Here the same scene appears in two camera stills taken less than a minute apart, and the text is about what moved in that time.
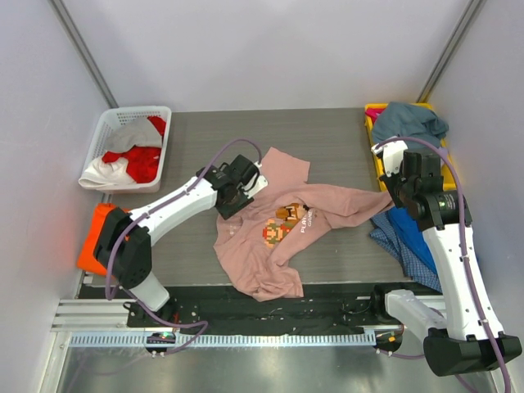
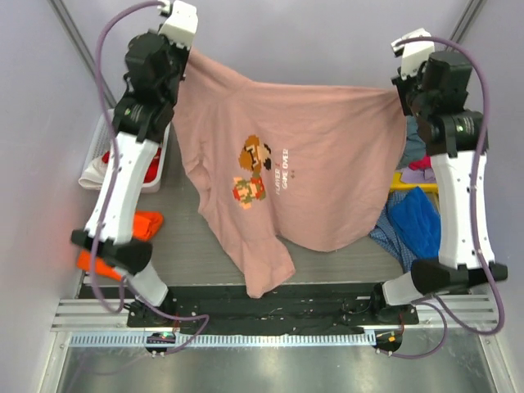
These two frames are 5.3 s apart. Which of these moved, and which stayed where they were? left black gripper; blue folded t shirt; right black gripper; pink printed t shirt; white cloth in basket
Moved: pink printed t shirt; left black gripper; right black gripper
Stayed: white cloth in basket; blue folded t shirt
